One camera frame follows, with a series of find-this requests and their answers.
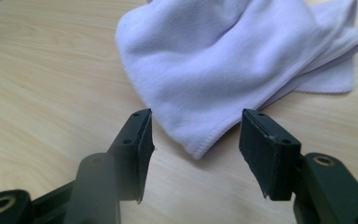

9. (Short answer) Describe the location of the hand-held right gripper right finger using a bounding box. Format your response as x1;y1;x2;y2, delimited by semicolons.
238;107;303;202

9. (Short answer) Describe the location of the white towel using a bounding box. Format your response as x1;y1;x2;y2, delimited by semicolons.
115;0;358;161

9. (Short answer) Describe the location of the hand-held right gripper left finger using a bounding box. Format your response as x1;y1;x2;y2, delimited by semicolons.
106;107;156;204

